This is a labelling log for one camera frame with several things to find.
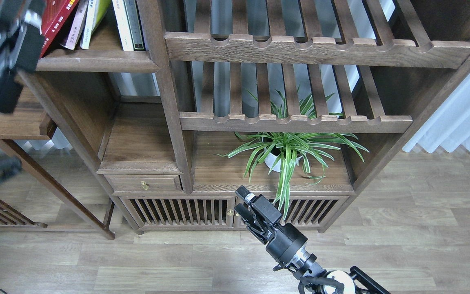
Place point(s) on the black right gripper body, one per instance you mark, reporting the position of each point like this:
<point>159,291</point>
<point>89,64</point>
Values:
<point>263,220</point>

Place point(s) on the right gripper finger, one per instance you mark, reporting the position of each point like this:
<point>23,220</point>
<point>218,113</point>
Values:
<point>247,196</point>
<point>246,215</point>

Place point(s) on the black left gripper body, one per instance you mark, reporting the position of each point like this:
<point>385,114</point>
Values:
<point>21,39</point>

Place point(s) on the red book with photos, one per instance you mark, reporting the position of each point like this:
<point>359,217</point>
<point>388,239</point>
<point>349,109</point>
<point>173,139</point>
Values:
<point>55,14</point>

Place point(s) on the maroon book white characters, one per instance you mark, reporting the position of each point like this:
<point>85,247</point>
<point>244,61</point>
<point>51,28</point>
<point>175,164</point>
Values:
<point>77,24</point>

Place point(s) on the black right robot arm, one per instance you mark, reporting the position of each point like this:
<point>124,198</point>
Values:
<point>287,246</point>

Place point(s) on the white plant pot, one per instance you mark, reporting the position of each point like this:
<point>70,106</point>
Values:
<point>274,163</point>

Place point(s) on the green spider plant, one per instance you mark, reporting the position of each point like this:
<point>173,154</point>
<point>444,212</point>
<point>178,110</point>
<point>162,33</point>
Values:
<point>306,143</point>

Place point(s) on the white green leaning book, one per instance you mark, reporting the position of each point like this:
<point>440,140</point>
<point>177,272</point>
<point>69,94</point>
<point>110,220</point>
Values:
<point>95,12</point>

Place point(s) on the brass drawer knob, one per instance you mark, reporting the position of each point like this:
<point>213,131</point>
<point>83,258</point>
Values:
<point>144,185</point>

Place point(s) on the dark wooden bookshelf cabinet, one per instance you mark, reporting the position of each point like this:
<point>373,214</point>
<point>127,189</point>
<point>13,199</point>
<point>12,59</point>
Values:
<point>374,68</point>

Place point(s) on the white upright book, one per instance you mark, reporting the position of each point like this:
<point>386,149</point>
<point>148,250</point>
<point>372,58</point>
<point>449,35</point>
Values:
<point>123,25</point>

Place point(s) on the dark green upright book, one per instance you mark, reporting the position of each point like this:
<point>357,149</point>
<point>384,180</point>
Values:
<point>135,27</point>

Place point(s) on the wooden side table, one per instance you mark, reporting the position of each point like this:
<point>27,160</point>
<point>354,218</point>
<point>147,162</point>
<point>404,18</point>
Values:
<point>30,122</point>

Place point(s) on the white pleated curtain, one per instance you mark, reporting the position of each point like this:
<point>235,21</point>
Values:
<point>449,126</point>

